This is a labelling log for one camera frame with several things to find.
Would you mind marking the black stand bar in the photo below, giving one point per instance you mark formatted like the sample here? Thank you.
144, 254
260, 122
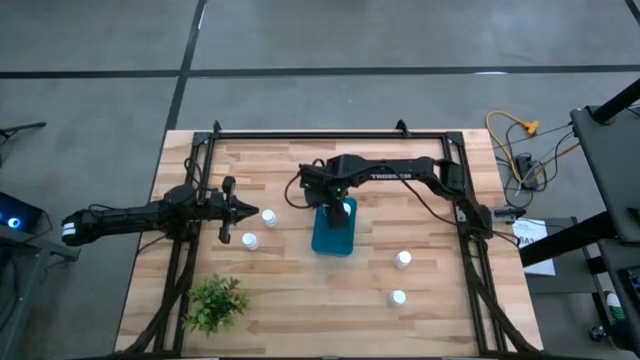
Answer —
565, 241

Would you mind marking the grey desk stand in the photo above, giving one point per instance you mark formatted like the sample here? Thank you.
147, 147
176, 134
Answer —
30, 245

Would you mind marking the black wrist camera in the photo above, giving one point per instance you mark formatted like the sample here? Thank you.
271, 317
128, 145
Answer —
216, 205
309, 181

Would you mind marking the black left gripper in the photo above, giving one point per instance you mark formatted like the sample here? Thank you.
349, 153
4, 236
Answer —
229, 210

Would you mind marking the black table clamp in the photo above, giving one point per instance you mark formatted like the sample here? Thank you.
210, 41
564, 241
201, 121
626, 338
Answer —
401, 127
216, 126

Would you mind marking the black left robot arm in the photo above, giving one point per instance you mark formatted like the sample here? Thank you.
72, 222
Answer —
125, 217

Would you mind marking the blue plastic basket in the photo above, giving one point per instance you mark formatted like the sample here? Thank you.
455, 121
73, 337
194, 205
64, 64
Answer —
334, 242

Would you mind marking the black metal table frame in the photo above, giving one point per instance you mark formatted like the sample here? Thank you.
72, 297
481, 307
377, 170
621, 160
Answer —
325, 135

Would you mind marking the black power strip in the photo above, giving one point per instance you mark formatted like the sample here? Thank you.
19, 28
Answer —
526, 167

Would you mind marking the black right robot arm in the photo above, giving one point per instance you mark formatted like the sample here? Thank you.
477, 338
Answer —
390, 172

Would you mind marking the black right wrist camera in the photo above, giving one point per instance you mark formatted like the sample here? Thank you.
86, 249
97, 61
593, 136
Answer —
309, 181

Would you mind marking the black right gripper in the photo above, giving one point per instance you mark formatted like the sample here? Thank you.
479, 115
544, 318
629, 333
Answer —
334, 192

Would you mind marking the white paper sheet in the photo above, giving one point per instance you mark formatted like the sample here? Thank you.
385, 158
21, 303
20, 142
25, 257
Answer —
542, 265

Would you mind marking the black computer with blue light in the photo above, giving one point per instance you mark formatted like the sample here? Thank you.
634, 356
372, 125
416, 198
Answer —
25, 212

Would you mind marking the green artificial plant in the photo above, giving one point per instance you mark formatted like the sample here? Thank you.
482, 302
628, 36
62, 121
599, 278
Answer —
215, 302

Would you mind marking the black tripod leg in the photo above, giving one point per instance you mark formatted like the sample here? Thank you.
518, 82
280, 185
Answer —
22, 129

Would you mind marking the black equipment cart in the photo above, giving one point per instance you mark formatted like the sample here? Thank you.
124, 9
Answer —
610, 165

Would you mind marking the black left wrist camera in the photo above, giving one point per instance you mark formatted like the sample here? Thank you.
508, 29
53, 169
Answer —
216, 205

